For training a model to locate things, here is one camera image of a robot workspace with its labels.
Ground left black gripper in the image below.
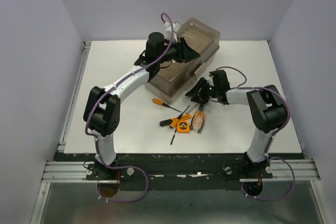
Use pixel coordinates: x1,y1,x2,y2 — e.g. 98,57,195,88
156,36,199,63

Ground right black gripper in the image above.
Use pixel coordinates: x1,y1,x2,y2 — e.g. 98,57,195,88
186,77,219,105

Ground beige tool box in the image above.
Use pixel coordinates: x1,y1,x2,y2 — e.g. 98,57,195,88
145,18,221,104

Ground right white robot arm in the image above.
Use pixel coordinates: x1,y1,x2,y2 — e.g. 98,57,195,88
185,68,290,178

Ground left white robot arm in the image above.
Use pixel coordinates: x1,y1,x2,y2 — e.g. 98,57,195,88
83,32,200,179

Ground orange tape measure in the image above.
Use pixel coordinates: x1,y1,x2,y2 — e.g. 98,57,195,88
176,120,190,133

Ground orange black utility knife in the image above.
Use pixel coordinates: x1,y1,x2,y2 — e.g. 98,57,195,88
159,114,192,127

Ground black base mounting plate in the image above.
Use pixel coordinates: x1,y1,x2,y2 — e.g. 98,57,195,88
54,153,272,191

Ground small clear handled screwdriver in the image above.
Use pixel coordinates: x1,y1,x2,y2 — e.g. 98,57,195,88
185,103,200,114

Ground orange handled pliers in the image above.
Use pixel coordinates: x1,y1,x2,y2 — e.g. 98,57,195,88
191,103,205,134

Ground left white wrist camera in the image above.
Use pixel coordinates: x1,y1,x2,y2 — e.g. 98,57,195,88
163,20,181,38

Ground orange handled screwdriver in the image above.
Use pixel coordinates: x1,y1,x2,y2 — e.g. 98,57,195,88
152,98,182,113
169,106,190,129

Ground aluminium extrusion rail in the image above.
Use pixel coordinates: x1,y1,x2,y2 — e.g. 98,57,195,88
41,162,87,183

